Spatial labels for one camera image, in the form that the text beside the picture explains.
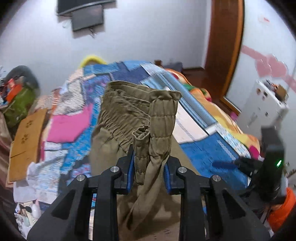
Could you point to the striped pink curtain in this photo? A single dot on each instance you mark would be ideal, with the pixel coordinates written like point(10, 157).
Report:
point(6, 191)

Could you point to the orange sleeve forearm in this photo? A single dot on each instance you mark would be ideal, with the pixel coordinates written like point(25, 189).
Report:
point(277, 217)

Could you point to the brown carved wooden board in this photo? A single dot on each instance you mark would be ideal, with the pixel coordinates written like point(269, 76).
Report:
point(25, 149)

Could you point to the black wall television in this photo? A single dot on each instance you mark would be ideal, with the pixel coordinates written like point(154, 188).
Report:
point(84, 14)

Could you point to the white cabinet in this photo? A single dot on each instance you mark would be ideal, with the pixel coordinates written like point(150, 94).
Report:
point(262, 109)

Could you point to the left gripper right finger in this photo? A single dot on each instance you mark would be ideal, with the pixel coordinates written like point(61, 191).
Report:
point(210, 209)

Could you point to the brown wooden door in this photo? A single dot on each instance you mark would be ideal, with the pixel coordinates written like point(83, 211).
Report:
point(226, 30)

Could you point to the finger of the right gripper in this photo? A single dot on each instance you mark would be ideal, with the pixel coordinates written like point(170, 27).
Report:
point(250, 167)
point(225, 165)

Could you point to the orange box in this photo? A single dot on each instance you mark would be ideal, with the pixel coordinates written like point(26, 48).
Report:
point(13, 89)

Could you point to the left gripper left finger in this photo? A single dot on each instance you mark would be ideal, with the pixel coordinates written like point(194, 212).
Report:
point(68, 216)

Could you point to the yellow pillow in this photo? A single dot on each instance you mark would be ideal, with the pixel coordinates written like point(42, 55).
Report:
point(92, 59)

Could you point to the dark grey neck pillow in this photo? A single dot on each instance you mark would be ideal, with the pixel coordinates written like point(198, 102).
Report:
point(25, 72)

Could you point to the blue patchwork bedsheet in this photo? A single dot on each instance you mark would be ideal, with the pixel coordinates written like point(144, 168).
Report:
point(196, 130)

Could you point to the green fabric bag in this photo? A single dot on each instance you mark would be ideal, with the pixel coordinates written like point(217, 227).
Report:
point(18, 109)

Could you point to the olive green pants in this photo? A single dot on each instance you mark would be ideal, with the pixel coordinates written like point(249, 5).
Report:
point(137, 116)

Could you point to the orange floral blanket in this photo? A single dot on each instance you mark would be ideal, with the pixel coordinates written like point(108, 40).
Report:
point(201, 87)

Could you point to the pink folded cloth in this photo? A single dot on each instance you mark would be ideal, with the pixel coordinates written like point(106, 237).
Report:
point(67, 128)

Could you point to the white cloth pile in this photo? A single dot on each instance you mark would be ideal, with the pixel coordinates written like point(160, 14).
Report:
point(33, 186)

